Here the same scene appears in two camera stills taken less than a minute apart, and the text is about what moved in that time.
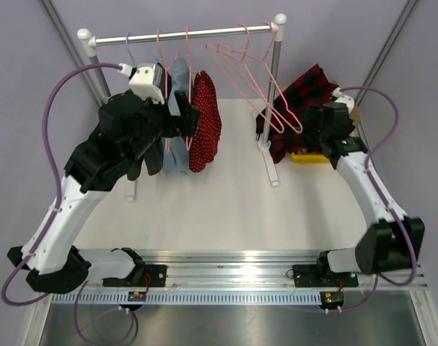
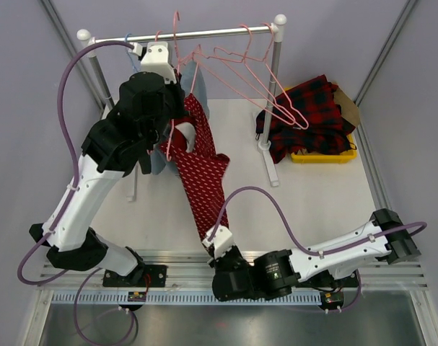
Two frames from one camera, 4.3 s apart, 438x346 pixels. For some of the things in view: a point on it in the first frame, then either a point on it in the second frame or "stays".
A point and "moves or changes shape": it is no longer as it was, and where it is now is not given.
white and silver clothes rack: (265, 146) stays
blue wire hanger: (127, 46) stays
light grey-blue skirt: (177, 158) -> (193, 83)
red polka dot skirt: (204, 145) -> (202, 171)
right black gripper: (350, 122) -> (218, 263)
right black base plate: (310, 276) stays
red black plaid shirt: (290, 129) moves or changes shape
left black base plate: (155, 274) stays
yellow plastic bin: (309, 158) stays
